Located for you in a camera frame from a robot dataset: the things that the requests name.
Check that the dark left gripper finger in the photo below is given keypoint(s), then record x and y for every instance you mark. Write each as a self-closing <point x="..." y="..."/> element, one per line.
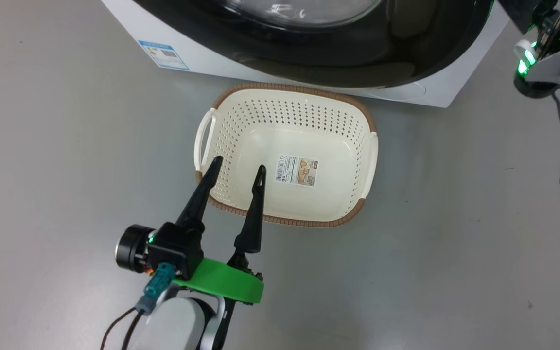
<point x="202" y="199"/>
<point x="254" y="218"/>

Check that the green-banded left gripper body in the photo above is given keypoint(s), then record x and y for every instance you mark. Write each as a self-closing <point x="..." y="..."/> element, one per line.
<point x="226" y="282"/>

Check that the black round glass washer door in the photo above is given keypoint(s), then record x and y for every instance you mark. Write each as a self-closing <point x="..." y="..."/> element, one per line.
<point x="406" y="48"/>

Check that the white basket product label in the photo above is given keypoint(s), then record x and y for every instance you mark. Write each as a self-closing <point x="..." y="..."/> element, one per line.
<point x="297" y="170"/>

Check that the cream plastic laundry basket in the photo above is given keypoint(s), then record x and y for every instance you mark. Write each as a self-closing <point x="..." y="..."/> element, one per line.
<point x="260" y="141"/>

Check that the white front-load washing machine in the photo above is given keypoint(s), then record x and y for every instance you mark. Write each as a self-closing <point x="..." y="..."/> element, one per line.
<point x="202" y="53"/>

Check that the blue energy label sticker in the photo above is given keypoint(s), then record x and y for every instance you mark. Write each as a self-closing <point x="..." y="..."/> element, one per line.
<point x="163" y="54"/>

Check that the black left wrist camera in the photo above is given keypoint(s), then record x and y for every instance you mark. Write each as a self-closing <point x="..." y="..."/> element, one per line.
<point x="178" y="248"/>

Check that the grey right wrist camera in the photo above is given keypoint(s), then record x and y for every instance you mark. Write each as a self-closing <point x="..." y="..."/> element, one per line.
<point x="552" y="65"/>

